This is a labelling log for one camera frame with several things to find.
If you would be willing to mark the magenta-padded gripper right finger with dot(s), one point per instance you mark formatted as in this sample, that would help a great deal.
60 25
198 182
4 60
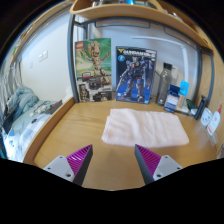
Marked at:
166 165

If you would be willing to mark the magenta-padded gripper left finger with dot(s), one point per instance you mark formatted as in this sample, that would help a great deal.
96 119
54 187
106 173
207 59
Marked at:
59 165

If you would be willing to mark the pale pink towel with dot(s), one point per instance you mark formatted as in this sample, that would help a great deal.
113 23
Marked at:
143 128

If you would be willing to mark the clear plastic container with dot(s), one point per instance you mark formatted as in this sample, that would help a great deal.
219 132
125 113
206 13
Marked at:
214 139

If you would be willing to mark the white mug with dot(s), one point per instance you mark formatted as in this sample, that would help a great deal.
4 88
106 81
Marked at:
206 117

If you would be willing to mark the dark green round container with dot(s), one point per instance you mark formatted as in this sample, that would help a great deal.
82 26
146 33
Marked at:
191 106

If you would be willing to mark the small dark blue box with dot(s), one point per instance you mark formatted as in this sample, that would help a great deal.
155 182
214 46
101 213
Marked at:
171 100

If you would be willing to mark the black cylindrical bottle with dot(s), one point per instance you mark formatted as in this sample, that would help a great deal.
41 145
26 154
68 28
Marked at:
200 108

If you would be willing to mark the bed with blue bedding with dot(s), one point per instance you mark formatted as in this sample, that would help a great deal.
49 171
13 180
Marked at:
23 106

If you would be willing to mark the clear bottle with black cap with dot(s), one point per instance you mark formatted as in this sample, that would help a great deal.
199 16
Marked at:
164 85

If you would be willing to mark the blue robot model kit box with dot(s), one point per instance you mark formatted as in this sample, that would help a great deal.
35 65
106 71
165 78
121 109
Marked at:
136 75

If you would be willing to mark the green building set box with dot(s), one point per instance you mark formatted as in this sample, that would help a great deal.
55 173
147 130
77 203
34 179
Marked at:
93 70

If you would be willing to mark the white desk lamp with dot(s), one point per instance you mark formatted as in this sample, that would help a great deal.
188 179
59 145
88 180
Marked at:
160 39

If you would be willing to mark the wooden shelf unit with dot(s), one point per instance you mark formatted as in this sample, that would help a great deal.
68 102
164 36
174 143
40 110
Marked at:
133 10

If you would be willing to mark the dark grey metal frame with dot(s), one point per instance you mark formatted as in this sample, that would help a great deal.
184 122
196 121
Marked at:
69 60

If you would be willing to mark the white wall switch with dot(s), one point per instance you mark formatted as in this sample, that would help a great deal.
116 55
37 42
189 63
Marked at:
43 55

